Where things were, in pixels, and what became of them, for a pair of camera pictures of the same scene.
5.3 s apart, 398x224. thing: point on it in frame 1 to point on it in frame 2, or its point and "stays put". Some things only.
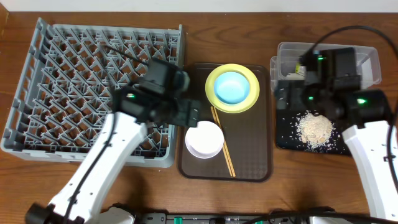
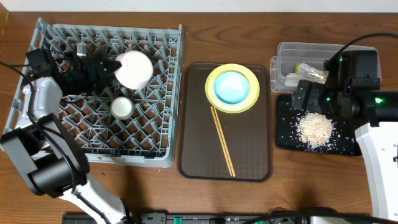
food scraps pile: [317, 131] stays put
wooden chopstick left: [224, 148] stays put
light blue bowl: [232, 88] stays put
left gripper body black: [189, 112] to [101, 70]
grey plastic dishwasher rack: [71, 76] stays put
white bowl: [204, 141] to [136, 70]
